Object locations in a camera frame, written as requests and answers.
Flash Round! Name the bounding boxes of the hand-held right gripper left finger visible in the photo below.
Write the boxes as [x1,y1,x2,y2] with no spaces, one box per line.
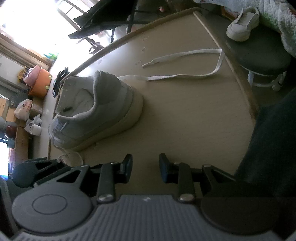
[44,153,133,202]

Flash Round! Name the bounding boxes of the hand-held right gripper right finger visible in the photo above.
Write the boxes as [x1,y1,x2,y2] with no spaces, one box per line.
[159,153,241,203]

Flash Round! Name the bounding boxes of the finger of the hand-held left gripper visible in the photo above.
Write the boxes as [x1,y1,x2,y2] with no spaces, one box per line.
[34,158,70,185]

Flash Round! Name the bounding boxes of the white sneaker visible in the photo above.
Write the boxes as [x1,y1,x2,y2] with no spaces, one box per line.
[226,6,260,42]
[48,70,144,151]

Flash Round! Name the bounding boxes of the white shoelace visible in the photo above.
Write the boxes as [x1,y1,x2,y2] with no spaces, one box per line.
[58,48,225,167]

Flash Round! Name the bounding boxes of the television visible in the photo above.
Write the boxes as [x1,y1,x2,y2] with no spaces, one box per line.
[0,141,11,180]

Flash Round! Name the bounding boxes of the wooden television cabinet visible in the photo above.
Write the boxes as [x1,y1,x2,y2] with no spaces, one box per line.
[8,125,30,163]

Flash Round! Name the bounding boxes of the dark red round jar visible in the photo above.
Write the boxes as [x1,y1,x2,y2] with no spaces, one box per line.
[5,125,17,139]

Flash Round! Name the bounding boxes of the small white plastic bag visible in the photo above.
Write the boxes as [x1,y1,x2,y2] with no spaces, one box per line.
[24,115,43,135]

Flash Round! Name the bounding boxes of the large printed plastic bag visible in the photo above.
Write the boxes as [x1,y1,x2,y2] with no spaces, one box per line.
[14,99,33,120]

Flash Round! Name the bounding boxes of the stack of plastic drawers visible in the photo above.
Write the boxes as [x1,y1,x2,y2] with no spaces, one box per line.
[0,96,17,123]

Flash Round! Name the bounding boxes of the orange storage tub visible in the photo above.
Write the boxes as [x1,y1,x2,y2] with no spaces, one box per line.
[28,68,53,98]

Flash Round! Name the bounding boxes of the yellow toy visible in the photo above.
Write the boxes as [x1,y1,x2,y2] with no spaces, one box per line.
[17,67,28,84]

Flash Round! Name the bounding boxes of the pink basket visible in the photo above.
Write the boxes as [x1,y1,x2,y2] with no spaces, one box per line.
[23,65,42,85]

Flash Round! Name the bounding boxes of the green toy bottles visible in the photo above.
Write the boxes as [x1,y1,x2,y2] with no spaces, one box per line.
[43,52,58,63]

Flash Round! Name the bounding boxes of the brown curtain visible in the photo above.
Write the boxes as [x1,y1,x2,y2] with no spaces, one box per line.
[0,32,52,72]

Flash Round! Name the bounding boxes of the round dark stool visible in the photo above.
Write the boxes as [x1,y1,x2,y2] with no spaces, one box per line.
[228,29,292,91]

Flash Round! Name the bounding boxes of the black folding chair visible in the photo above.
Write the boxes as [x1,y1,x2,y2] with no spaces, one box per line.
[68,0,139,44]

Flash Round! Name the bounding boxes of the patchwork quilt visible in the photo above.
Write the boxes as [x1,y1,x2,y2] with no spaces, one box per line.
[193,0,296,58]

